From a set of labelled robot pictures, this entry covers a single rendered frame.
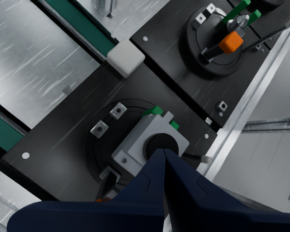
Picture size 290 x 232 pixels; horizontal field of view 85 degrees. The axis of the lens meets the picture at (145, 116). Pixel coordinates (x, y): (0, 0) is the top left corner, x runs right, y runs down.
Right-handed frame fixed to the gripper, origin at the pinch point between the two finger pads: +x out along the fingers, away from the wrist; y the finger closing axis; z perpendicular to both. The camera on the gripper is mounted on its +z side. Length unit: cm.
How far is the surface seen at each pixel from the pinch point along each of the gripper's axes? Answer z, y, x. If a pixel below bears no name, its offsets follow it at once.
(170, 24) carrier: 13.2, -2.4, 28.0
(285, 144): -16, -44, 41
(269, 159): -20, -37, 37
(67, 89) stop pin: 1.7, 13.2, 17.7
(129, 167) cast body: -4.4, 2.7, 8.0
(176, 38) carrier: 10.7, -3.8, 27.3
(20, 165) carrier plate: -7.4, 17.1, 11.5
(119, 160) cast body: -3.7, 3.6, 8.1
